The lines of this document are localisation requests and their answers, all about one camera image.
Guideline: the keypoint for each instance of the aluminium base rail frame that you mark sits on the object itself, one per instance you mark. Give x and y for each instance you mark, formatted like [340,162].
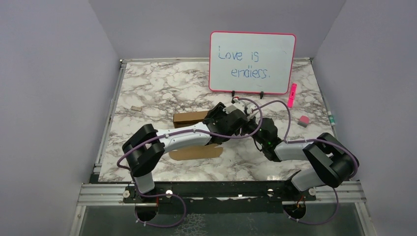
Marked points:
[228,208]

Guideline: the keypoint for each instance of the brown cardboard box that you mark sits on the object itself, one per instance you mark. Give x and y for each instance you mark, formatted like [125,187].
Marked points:
[197,151]

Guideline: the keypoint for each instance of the pink framed whiteboard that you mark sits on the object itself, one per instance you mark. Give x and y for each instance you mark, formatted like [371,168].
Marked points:
[251,62]

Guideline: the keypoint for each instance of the green white marker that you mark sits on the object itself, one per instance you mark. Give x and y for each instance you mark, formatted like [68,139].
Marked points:
[331,118]

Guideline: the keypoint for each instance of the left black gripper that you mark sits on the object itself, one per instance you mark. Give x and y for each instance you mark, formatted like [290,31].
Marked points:
[218,110]

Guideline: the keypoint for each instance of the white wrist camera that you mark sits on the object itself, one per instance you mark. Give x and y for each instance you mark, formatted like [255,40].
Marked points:
[251,111]
[236,105]

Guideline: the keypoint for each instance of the pink grey eraser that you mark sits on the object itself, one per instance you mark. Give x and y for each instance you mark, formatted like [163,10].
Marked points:
[303,121]

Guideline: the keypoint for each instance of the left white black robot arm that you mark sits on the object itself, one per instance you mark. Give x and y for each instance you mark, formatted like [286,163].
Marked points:
[144,149]

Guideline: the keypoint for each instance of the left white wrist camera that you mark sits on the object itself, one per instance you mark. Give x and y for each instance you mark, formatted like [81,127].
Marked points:
[236,105]

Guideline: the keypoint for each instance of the small wooden block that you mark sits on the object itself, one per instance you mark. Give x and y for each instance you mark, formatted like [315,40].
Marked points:
[135,108]

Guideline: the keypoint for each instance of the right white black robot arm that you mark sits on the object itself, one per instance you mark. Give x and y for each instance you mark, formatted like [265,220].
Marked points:
[331,163]

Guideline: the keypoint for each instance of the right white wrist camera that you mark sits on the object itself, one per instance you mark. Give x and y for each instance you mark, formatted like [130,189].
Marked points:
[251,111]

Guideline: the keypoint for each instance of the pink highlighter marker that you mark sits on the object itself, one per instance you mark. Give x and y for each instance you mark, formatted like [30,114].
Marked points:
[292,95]

